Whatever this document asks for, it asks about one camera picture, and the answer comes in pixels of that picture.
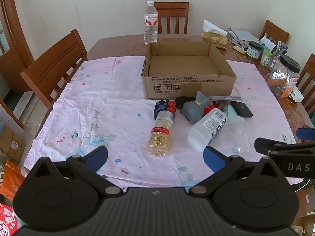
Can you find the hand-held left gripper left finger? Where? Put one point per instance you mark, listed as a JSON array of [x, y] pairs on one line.
[[97, 158]]

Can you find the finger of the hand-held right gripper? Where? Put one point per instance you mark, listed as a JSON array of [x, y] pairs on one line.
[[262, 145], [306, 134]]

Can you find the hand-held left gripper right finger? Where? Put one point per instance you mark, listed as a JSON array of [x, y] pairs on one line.
[[213, 158]]

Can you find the white plastic bottle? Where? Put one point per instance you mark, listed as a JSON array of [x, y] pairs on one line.
[[204, 130]]

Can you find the light blue round object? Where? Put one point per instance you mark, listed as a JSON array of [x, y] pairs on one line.
[[231, 111]]

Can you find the grey elephant toy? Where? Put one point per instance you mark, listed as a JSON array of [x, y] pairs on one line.
[[194, 110]]

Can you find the clear jar yellow contents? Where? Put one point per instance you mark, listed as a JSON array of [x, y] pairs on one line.
[[160, 135]]

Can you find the blue toy block red buttons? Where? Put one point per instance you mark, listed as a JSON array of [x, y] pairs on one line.
[[161, 108]]

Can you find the clear plastic cup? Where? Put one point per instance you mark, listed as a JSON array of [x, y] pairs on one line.
[[237, 135]]

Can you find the brown cardboard box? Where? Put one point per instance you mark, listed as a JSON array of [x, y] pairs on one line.
[[11, 142], [306, 201]]

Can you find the small white box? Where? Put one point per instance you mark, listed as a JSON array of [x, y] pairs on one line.
[[296, 94]]

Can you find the wooden dining chair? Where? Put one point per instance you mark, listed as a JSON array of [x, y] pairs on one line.
[[307, 78], [54, 64], [273, 30], [172, 17]]

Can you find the clear flat plastic case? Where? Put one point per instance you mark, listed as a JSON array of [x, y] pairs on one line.
[[226, 98]]

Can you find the large clear jar black lid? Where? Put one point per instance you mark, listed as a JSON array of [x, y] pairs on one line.
[[283, 78]]

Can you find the black oval case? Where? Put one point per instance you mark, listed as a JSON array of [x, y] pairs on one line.
[[182, 102]]

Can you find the green-lid small jar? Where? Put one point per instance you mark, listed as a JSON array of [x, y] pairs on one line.
[[266, 59]]

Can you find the pen holder with pens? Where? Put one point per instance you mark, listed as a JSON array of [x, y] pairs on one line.
[[281, 49]]

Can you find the orange bag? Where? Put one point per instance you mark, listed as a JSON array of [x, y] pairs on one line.
[[11, 179]]

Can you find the dark-lid jar green label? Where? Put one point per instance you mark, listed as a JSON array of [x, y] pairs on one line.
[[254, 50]]

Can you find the red printed packet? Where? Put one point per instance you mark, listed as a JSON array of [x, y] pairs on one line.
[[7, 220]]

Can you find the stack of papers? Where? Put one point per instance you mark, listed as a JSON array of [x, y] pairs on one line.
[[242, 34]]

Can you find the yellow tissue pack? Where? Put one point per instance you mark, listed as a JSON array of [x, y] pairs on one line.
[[212, 38]]

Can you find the wooden door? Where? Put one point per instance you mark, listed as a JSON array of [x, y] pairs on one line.
[[12, 54]]

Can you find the clear plastic water bottle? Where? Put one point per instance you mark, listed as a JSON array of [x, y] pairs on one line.
[[150, 22]]

